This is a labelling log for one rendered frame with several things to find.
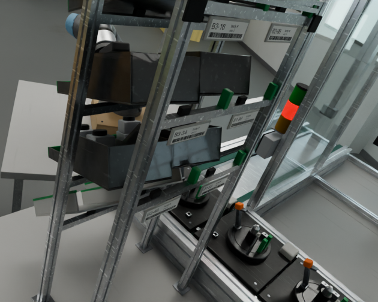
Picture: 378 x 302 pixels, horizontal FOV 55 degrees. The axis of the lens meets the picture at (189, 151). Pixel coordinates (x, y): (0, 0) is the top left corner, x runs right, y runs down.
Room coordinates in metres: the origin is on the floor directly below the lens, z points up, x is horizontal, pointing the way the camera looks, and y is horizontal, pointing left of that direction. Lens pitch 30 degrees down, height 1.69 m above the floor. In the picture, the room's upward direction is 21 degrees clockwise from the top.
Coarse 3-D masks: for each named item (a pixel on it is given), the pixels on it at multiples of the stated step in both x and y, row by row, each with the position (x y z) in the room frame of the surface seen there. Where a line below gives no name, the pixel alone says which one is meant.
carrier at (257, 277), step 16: (224, 224) 0.89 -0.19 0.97; (256, 224) 0.95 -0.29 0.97; (224, 240) 0.82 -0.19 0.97; (240, 240) 0.82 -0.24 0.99; (256, 240) 0.78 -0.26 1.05; (272, 240) 0.90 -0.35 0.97; (224, 256) 0.76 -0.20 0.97; (240, 256) 0.78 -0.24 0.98; (256, 256) 0.78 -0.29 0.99; (272, 256) 0.83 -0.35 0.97; (288, 256) 0.85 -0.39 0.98; (240, 272) 0.72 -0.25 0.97; (256, 272) 0.75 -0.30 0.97; (272, 272) 0.77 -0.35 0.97; (256, 288) 0.69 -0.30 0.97
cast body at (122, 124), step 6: (120, 120) 0.77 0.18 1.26; (126, 120) 0.77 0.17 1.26; (132, 120) 0.77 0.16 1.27; (138, 120) 0.78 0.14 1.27; (120, 126) 0.76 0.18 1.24; (126, 126) 0.75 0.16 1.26; (132, 126) 0.76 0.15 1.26; (120, 132) 0.76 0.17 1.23; (126, 132) 0.74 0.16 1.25; (120, 138) 0.76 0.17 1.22
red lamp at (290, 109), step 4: (288, 100) 1.08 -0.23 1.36; (288, 104) 1.06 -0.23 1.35; (292, 104) 1.05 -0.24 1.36; (284, 108) 1.07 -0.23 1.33; (288, 108) 1.06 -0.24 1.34; (292, 108) 1.05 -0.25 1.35; (296, 108) 1.05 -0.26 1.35; (284, 112) 1.06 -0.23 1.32; (288, 112) 1.05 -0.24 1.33; (292, 112) 1.05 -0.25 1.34; (284, 116) 1.06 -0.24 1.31; (288, 116) 1.05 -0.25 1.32; (292, 116) 1.05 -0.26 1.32
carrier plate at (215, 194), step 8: (184, 168) 1.11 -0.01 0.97; (216, 192) 1.04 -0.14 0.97; (216, 200) 1.00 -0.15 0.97; (176, 208) 0.88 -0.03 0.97; (184, 208) 0.90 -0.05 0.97; (192, 208) 0.91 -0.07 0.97; (200, 208) 0.93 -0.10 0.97; (208, 208) 0.94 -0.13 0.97; (176, 216) 0.85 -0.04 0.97; (184, 216) 0.86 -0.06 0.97; (192, 216) 0.87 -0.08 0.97; (200, 216) 0.89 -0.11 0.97; (208, 216) 0.90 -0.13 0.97; (184, 224) 0.83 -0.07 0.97; (192, 224) 0.84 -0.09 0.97; (200, 224) 0.86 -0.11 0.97
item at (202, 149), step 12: (132, 132) 0.69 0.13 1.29; (168, 132) 0.61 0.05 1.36; (216, 132) 0.68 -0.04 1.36; (120, 144) 0.71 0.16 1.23; (180, 144) 0.61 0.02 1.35; (192, 144) 0.63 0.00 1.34; (204, 144) 0.65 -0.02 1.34; (216, 144) 0.68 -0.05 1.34; (180, 156) 0.60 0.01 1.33; (192, 156) 0.62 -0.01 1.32; (204, 156) 0.65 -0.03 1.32; (216, 156) 0.67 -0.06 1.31
